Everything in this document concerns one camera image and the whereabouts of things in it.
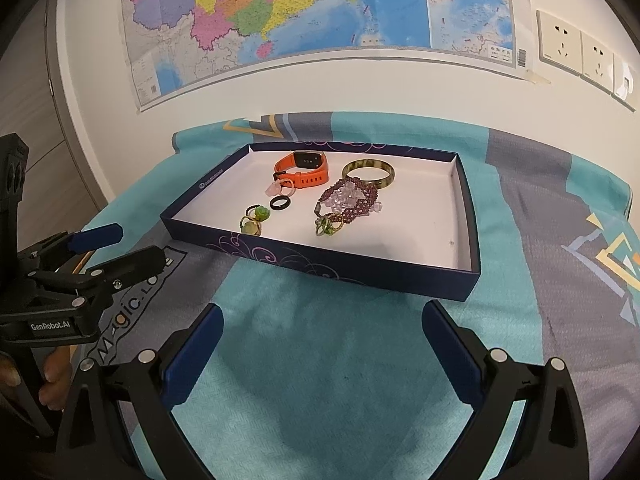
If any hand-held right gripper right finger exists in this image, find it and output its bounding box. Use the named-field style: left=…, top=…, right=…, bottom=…
left=422, top=300, right=591, bottom=480

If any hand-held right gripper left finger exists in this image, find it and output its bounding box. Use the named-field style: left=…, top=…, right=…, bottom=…
left=55, top=302, right=225, bottom=480

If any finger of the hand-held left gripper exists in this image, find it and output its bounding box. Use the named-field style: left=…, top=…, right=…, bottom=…
left=30, top=246, right=168, bottom=336
left=17, top=223, right=124, bottom=275

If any dark blue box tray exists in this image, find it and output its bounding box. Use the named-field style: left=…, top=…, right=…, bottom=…
left=160, top=142, right=482, bottom=303

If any orange smartwatch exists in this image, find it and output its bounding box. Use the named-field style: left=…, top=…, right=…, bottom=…
left=272, top=150, right=331, bottom=188

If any purple bead bracelet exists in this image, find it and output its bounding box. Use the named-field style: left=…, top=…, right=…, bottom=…
left=314, top=182, right=377, bottom=223

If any green brown bangle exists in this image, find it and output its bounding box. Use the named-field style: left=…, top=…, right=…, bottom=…
left=341, top=158, right=396, bottom=190

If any person's left hand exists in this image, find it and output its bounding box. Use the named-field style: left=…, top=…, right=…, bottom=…
left=0, top=347, right=71, bottom=411

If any wooden bed edge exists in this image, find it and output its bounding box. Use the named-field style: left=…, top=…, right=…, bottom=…
left=72, top=250, right=96, bottom=276

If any teal grey printed bedsheet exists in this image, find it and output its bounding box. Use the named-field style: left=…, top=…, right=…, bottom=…
left=65, top=110, right=640, bottom=480

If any grey cabinet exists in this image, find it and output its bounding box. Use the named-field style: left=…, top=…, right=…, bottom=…
left=0, top=0, right=108, bottom=241

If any medium white power socket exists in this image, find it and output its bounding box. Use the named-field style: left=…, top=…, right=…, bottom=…
left=580, top=30, right=616, bottom=95

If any large white power socket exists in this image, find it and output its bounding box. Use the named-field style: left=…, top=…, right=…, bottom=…
left=536, top=10, right=583, bottom=77

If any colourful wall map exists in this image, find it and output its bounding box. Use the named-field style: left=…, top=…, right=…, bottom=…
left=120, top=0, right=533, bottom=113

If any small white wall switch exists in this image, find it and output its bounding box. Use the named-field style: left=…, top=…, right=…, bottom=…
left=612, top=54, right=638, bottom=111

